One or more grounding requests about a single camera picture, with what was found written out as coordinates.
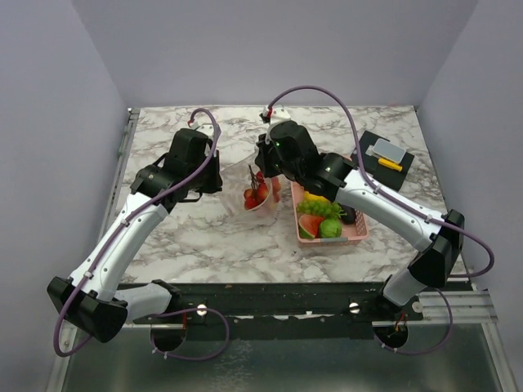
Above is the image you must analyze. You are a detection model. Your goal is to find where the clear zip top bag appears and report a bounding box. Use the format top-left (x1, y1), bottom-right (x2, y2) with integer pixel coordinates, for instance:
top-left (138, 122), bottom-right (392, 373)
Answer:
top-left (219, 153), bottom-right (287, 225)

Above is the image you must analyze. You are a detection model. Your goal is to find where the red cherry bunch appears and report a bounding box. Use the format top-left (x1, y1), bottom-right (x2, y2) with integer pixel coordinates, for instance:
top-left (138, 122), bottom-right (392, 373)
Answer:
top-left (244, 165), bottom-right (281, 211)

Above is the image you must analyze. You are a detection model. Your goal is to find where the green grape bunch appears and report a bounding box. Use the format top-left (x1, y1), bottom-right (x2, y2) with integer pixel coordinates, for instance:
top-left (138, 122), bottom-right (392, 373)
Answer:
top-left (296, 200), bottom-right (346, 219)

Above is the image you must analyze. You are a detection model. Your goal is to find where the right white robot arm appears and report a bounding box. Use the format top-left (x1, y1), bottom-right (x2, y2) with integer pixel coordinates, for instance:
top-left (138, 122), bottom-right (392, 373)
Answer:
top-left (255, 120), bottom-right (464, 319)

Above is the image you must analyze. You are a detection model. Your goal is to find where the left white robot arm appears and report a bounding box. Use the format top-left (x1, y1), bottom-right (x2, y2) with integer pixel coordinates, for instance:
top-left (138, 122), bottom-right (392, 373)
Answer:
top-left (47, 127), bottom-right (222, 343)

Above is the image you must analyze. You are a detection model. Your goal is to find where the yellow lemon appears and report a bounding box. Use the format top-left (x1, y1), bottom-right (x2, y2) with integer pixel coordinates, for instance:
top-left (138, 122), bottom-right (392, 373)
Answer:
top-left (303, 192), bottom-right (331, 204)

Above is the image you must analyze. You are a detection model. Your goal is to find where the watermelon slice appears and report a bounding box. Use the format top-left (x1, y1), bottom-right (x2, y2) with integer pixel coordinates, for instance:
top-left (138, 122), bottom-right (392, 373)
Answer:
top-left (297, 214), bottom-right (325, 240)

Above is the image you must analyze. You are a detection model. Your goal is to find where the green round fruit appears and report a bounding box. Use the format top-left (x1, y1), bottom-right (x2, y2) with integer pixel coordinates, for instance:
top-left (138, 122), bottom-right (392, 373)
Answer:
top-left (318, 218), bottom-right (342, 238)

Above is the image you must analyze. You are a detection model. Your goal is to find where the purple eggplant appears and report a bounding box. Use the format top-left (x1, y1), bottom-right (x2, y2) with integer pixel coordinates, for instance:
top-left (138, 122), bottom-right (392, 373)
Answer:
top-left (340, 205), bottom-right (357, 225)

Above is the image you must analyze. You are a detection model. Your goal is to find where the grey rectangular box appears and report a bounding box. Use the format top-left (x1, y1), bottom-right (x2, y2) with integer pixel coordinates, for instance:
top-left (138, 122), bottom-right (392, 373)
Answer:
top-left (373, 139), bottom-right (406, 164)

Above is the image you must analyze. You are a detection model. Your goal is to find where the yellow small tool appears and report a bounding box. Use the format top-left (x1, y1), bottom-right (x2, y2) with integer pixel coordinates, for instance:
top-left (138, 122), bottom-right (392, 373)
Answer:
top-left (378, 158), bottom-right (403, 172)

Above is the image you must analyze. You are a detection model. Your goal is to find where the pink plastic basket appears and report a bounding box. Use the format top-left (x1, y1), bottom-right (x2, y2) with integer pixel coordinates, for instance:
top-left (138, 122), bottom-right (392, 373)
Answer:
top-left (290, 182), bottom-right (369, 247)

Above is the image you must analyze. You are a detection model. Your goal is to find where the black scale board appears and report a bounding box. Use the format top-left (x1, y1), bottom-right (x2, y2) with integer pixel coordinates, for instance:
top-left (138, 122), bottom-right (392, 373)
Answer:
top-left (359, 131), bottom-right (414, 191)

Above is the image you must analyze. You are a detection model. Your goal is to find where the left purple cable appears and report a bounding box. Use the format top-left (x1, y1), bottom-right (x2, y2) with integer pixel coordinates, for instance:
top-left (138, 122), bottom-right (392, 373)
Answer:
top-left (52, 109), bottom-right (217, 359)

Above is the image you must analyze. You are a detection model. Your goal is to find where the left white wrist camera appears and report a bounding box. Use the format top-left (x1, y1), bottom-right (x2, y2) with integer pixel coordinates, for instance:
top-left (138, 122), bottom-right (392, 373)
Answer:
top-left (187, 119), bottom-right (221, 140)

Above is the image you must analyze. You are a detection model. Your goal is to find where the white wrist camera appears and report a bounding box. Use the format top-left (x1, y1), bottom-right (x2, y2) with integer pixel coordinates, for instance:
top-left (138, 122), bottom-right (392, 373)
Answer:
top-left (259, 105), bottom-right (292, 131)
top-left (187, 119), bottom-right (221, 140)

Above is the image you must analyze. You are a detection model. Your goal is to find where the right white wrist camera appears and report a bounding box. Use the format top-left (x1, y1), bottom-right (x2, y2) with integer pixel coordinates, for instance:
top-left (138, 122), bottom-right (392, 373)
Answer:
top-left (259, 105), bottom-right (292, 131)

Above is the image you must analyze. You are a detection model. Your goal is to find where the left aluminium frame rail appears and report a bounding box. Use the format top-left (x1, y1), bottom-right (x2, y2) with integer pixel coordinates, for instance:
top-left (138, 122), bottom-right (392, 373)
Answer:
top-left (95, 107), bottom-right (141, 246)

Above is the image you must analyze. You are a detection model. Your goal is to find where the black mounting rail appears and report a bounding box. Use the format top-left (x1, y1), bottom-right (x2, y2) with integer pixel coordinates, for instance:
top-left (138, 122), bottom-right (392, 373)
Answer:
top-left (134, 283), bottom-right (422, 348)

